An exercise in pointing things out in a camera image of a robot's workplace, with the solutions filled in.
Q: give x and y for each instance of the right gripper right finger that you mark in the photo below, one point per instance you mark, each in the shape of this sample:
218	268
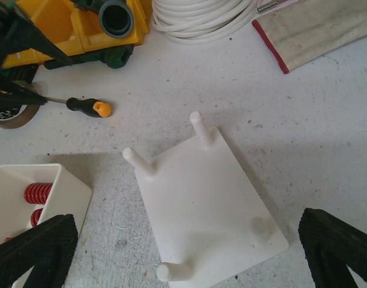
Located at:
332	248

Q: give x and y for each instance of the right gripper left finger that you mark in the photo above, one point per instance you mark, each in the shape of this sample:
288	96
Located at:
47	250

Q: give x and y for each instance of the white spring tray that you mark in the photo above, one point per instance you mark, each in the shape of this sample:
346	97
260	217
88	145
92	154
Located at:
69	195

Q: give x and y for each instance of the orange black screwdriver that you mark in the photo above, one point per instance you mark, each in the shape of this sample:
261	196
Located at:
90	107

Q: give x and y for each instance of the red spring in tray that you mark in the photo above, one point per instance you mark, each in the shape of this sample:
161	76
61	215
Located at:
35	216
37	193

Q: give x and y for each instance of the yellow storage bins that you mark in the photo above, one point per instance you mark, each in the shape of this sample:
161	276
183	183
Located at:
76	32

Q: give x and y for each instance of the brown tape roll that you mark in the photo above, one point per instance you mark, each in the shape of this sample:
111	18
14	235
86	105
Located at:
13	115

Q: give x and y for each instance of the grey pipe fitting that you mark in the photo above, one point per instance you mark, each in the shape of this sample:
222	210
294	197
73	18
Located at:
115	17

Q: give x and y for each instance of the beige work glove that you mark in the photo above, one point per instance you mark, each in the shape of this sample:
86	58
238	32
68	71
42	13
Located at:
305	30

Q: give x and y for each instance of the white four-peg base plate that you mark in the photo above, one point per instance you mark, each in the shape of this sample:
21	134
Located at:
208	221

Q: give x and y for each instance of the white cable spool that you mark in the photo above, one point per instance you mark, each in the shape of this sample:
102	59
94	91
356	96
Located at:
201	22

